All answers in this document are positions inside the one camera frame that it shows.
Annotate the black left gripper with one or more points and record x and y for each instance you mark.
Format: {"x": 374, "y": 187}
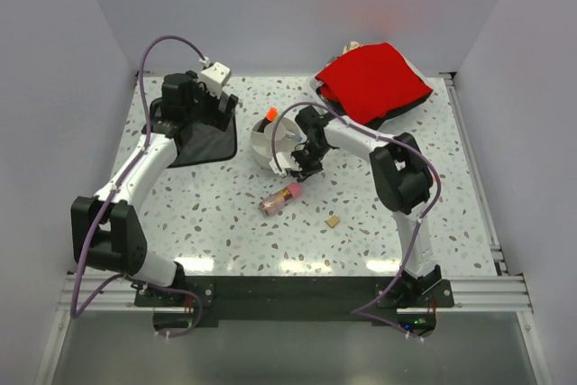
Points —
{"x": 219, "y": 118}

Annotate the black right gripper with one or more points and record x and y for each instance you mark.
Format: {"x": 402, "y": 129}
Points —
{"x": 303, "y": 171}

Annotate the orange capped marker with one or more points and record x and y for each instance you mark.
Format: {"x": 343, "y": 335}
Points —
{"x": 268, "y": 119}

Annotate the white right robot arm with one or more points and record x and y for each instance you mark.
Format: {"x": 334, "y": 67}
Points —
{"x": 406, "y": 183}

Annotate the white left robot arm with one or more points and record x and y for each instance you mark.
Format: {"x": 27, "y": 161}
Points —
{"x": 106, "y": 231}

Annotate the dark grey microfibre cloth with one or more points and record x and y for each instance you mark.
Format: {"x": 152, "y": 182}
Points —
{"x": 196, "y": 143}

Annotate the white round divided organizer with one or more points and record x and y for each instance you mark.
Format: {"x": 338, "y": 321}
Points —
{"x": 261, "y": 142}

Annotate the black garment in basket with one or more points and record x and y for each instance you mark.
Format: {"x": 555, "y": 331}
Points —
{"x": 377, "y": 122}

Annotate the pink capped crayon tube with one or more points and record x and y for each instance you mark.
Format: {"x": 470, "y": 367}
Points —
{"x": 272, "y": 204}

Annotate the small tan eraser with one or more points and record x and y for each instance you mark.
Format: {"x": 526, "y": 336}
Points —
{"x": 333, "y": 221}

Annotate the red cloth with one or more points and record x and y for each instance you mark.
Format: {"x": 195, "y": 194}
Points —
{"x": 372, "y": 81}

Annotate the beige item behind basket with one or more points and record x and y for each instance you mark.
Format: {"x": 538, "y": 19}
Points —
{"x": 353, "y": 45}

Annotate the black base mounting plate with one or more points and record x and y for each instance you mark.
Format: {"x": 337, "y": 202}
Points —
{"x": 210, "y": 300}

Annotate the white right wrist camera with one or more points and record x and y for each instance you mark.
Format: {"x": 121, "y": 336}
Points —
{"x": 282, "y": 164}

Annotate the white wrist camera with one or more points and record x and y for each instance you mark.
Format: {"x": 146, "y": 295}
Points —
{"x": 215, "y": 76}
{"x": 282, "y": 164}

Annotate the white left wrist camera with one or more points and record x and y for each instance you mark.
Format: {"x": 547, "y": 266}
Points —
{"x": 215, "y": 76}

